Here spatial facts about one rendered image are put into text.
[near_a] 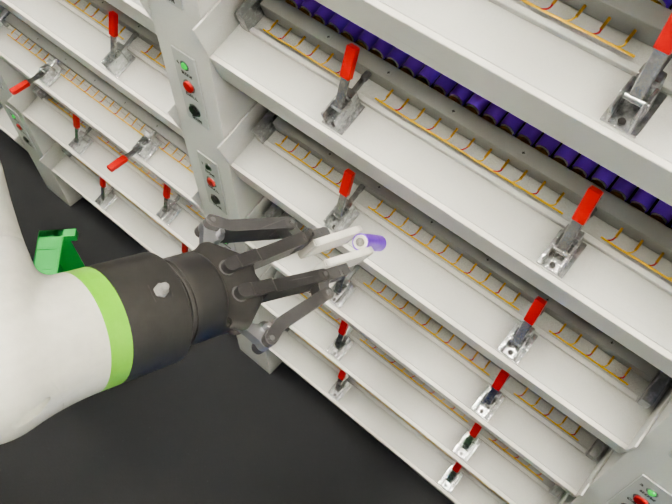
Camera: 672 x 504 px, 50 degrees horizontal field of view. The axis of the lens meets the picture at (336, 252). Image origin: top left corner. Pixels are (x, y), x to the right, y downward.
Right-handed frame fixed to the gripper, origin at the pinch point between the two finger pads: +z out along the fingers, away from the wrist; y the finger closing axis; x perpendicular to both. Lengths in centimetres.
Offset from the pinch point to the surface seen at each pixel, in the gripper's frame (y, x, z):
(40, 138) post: -70, -90, 25
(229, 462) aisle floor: 14, -86, 30
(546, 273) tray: 11.7, 13.9, 9.1
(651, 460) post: 33.5, 6.9, 20.1
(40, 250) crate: -44, -92, 15
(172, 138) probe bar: -38, -41, 20
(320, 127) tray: -13.0, 1.9, 4.7
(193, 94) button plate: -28.9, -14.5, 5.3
